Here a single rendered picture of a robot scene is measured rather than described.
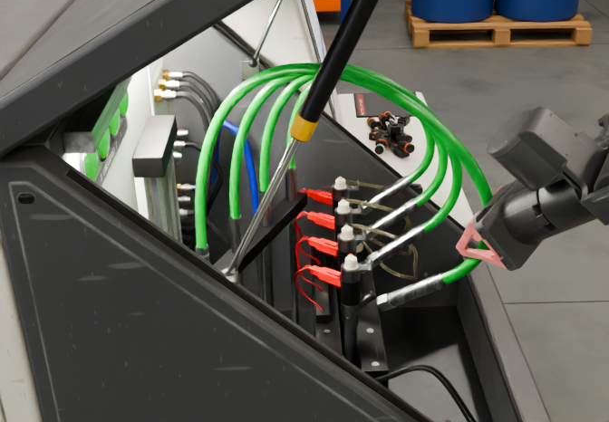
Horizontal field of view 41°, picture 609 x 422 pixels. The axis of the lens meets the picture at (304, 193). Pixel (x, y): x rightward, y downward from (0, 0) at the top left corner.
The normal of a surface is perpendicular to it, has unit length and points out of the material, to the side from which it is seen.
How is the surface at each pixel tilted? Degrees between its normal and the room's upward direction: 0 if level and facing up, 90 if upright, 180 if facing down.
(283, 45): 90
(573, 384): 0
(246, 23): 90
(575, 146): 49
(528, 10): 90
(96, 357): 90
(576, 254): 0
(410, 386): 0
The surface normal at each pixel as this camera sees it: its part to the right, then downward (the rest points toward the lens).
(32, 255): 0.02, 0.46
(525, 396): -0.02, -0.89
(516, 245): 0.45, -0.32
